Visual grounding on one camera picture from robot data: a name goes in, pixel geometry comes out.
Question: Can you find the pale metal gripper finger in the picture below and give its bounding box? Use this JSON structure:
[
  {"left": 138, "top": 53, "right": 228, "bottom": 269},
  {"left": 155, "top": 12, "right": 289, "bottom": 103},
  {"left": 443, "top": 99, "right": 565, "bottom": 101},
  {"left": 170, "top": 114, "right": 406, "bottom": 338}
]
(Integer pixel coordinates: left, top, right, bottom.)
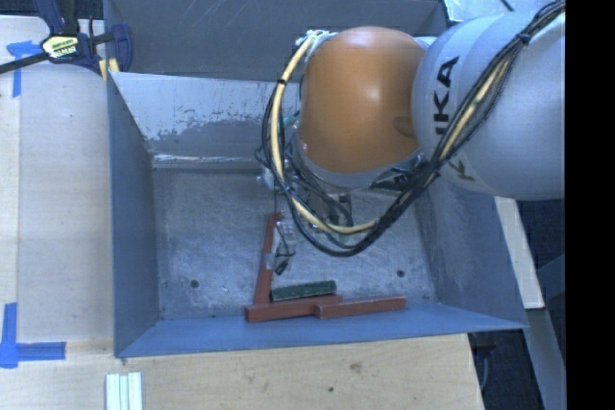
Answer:
[
  {"left": 269, "top": 249, "right": 293, "bottom": 277},
  {"left": 277, "top": 220, "right": 297, "bottom": 253}
]

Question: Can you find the red-brown flat block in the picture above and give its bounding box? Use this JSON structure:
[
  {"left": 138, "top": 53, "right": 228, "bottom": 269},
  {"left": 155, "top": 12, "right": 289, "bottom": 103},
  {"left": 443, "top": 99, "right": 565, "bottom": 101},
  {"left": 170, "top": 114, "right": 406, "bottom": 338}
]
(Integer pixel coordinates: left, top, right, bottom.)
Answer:
[
  {"left": 313, "top": 295, "right": 408, "bottom": 321},
  {"left": 244, "top": 294, "right": 345, "bottom": 324},
  {"left": 253, "top": 211, "right": 283, "bottom": 306}
]

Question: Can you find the dark green flat block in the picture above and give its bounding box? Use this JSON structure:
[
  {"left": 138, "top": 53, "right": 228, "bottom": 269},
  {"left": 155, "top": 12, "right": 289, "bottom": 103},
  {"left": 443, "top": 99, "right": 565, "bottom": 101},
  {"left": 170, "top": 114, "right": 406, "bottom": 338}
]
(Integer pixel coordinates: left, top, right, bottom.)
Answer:
[{"left": 269, "top": 279, "right": 338, "bottom": 303}]

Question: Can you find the grey metal bin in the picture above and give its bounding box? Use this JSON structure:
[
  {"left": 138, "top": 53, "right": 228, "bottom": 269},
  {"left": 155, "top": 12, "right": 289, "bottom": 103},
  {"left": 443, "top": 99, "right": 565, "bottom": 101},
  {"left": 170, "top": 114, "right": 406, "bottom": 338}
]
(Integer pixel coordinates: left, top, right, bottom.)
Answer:
[{"left": 101, "top": 0, "right": 530, "bottom": 359}]

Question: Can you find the pale wood board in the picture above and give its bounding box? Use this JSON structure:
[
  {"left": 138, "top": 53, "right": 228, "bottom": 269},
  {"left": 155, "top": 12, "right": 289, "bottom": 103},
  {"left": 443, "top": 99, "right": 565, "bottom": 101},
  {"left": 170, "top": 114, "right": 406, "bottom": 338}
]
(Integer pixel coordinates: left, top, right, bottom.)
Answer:
[{"left": 15, "top": 16, "right": 116, "bottom": 345}]

